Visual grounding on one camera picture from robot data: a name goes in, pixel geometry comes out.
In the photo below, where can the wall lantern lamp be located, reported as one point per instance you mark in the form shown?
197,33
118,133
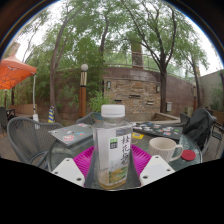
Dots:
158,89
109,85

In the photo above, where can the grey laptop with stickers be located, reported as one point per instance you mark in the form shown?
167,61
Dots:
71,133

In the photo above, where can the dark wicker chair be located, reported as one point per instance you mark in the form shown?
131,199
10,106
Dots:
4,118

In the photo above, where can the black backpack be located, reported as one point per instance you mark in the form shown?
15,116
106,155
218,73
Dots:
199,126

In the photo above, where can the grey wall utility box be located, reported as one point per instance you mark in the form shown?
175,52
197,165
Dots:
169,106

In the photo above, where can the clear white-capped drink bottle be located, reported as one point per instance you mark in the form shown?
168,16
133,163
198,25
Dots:
111,150

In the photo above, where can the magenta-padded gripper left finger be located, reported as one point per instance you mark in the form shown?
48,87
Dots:
83,160

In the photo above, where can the potted green plant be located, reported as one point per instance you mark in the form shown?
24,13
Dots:
98,101

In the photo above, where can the black metal patio chair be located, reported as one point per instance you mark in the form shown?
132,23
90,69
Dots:
218,138

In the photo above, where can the black laptop with stickers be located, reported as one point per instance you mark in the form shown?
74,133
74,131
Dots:
158,129

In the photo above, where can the flat round red coaster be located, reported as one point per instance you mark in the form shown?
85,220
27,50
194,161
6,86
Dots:
188,155

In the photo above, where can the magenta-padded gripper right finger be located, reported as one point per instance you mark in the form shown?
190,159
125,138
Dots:
141,157

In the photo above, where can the white ceramic mug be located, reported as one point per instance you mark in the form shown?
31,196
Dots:
161,148

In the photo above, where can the orange canopy tent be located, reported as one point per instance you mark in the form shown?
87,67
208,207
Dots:
15,71

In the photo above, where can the dark forked-trunk tree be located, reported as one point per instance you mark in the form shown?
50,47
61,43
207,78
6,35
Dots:
163,93

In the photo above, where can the blue yellow striped bollard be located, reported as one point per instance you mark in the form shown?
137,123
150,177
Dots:
51,115

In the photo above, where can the slender leaning-trunk tree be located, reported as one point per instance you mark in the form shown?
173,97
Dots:
52,93

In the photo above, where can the globe-topped wooden lamp post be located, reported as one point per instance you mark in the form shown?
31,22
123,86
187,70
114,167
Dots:
83,98

